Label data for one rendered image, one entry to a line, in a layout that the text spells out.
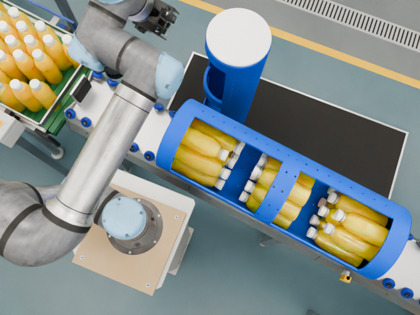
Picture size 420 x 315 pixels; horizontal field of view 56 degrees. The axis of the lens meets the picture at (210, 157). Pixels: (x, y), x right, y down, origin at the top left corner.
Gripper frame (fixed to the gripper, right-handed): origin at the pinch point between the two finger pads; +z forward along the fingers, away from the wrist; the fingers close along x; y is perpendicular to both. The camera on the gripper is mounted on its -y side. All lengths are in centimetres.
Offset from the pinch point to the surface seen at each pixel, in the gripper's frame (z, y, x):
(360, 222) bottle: 35, 80, -23
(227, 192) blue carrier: 50, 36, -41
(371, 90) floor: 194, 82, 42
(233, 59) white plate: 65, 10, 6
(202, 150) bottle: 33.9, 21.5, -29.2
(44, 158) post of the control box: 79, -54, -81
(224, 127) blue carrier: 34.6, 24.3, -18.1
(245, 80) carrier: 78, 17, 1
